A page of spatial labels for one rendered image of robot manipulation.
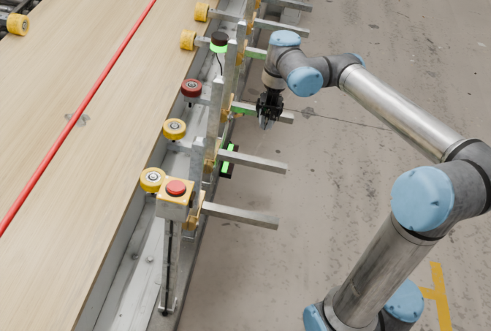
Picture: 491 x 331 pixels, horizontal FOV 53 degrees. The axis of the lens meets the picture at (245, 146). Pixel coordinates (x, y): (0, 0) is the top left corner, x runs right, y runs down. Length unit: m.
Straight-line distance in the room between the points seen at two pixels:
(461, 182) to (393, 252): 0.22
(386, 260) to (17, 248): 0.93
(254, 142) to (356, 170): 0.64
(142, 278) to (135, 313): 0.12
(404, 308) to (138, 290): 0.80
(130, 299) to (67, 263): 0.32
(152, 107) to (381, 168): 1.76
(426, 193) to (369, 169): 2.18
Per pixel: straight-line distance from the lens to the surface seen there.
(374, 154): 3.25
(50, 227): 1.47
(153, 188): 1.54
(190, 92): 1.90
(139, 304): 1.64
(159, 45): 2.15
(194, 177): 1.43
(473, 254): 3.00
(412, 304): 1.52
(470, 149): 1.11
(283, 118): 1.93
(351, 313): 1.34
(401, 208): 1.01
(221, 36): 1.73
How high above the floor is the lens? 2.06
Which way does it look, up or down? 43 degrees down
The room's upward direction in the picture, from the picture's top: 11 degrees clockwise
